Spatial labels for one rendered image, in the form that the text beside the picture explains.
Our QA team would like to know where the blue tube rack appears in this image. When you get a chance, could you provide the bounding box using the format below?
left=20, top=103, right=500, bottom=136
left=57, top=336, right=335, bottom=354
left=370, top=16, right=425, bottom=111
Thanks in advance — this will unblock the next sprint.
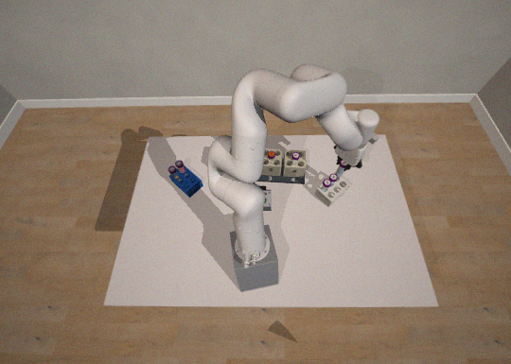
left=169, top=166, right=203, bottom=198

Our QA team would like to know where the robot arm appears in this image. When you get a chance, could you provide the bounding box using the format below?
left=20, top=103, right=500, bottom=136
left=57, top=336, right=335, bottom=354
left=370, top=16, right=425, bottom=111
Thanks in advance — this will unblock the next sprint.
left=207, top=64, right=379, bottom=268

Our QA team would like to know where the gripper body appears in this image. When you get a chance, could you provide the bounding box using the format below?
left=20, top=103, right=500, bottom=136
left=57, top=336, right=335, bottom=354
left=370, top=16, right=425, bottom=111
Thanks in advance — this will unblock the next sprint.
left=335, top=144, right=367, bottom=166

